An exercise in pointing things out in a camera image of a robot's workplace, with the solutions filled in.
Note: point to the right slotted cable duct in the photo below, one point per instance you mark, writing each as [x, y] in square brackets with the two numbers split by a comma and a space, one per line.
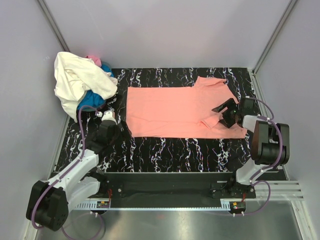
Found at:
[233, 204]

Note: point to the blue t shirt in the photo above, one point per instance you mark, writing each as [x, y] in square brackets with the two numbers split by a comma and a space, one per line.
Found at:
[92, 99]

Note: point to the slotted cable duct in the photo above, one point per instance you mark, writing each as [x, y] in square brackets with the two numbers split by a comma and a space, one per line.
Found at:
[93, 205]
[233, 204]

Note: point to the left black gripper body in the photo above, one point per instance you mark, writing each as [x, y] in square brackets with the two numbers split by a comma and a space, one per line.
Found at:
[115, 140]

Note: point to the salmon pink t shirt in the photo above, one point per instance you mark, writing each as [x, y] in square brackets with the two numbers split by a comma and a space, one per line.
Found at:
[180, 112]

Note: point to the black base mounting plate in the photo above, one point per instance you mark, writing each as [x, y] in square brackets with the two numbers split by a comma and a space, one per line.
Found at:
[151, 203]

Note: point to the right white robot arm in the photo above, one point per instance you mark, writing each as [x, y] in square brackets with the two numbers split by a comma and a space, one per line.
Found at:
[270, 145]

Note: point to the cream t shirt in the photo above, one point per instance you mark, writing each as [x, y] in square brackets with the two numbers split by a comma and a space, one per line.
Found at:
[75, 76]

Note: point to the left slotted cable duct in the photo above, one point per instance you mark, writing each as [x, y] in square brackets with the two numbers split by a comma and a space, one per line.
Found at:
[93, 205]

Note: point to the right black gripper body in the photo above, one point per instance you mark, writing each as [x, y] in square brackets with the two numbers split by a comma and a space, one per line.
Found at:
[229, 117]

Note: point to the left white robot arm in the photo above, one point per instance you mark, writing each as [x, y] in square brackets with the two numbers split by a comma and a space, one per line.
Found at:
[51, 201]

